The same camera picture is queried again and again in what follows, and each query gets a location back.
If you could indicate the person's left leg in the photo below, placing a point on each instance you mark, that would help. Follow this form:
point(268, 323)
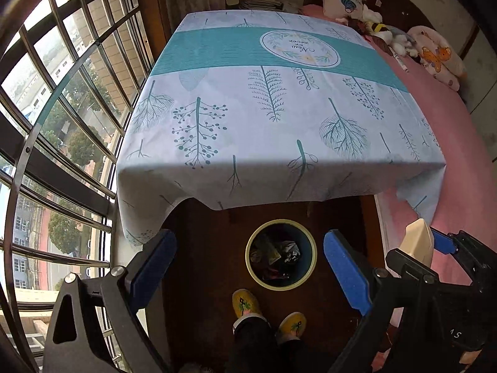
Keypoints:
point(252, 345)

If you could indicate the cream-coloured wrapper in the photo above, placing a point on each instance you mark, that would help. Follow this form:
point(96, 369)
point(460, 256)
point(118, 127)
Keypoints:
point(417, 241)

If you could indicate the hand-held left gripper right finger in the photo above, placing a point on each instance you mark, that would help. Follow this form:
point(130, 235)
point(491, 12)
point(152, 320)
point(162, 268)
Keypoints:
point(347, 272)

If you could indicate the brown furry plush toy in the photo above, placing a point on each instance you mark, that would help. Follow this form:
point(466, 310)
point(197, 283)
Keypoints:
point(359, 25)

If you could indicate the pink bed sheet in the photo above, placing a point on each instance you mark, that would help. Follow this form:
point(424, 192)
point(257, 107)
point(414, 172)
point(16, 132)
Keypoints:
point(446, 124)

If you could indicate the white marker pen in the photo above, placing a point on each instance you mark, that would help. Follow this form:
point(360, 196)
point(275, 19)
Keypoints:
point(401, 63)

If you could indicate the window with metal grille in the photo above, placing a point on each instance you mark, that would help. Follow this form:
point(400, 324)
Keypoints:
point(54, 173)

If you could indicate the round blue cream-rimmed bin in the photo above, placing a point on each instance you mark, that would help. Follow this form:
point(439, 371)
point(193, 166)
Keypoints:
point(308, 246)

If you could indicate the yellow slipper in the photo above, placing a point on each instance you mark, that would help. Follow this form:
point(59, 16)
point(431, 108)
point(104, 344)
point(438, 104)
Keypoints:
point(292, 324)

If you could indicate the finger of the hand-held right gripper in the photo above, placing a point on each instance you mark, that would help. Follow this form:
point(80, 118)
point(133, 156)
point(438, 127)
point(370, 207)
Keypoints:
point(403, 260)
point(442, 241)

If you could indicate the table with tree-print cloth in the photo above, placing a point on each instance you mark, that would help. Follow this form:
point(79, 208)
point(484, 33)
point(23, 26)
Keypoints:
point(240, 124)

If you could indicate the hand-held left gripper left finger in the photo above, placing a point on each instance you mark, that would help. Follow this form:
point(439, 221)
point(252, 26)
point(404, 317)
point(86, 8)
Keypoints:
point(155, 268)

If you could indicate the person's right leg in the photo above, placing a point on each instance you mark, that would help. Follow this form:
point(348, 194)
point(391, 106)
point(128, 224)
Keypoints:
point(299, 357)

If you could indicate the yellow black bee plush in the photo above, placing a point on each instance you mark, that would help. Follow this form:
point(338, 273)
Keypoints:
point(380, 28)

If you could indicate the bear print baby pillow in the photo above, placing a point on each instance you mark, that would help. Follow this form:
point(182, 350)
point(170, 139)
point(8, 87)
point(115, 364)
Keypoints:
point(438, 58)

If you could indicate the stack of papers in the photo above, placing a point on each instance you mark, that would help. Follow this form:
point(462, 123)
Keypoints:
point(260, 2)

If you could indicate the person's leg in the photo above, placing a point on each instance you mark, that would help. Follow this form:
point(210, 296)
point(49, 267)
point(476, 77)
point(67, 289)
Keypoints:
point(299, 357)
point(252, 345)

